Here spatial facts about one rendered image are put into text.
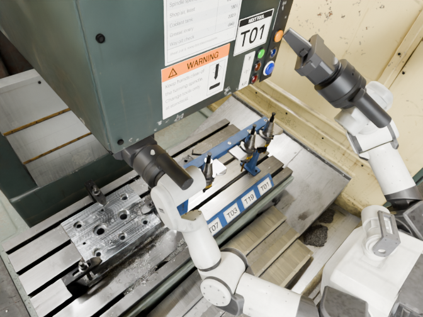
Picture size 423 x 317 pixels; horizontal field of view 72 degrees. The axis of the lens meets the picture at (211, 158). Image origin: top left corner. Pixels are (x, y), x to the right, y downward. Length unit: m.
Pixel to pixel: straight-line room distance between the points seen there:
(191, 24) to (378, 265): 0.70
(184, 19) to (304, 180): 1.33
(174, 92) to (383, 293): 0.64
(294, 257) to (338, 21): 1.06
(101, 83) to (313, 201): 1.38
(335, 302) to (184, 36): 0.63
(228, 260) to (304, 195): 0.95
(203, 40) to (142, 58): 0.12
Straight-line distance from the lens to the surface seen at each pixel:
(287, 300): 0.76
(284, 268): 1.47
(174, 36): 0.48
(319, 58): 0.66
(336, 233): 1.74
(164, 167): 0.66
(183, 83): 0.54
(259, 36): 0.65
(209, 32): 0.53
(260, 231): 1.49
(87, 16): 0.40
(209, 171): 0.98
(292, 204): 1.64
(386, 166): 1.02
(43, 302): 1.25
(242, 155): 1.10
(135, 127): 0.52
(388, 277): 0.86
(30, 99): 1.19
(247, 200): 1.32
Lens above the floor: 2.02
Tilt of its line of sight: 49 degrees down
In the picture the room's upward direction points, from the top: 9 degrees clockwise
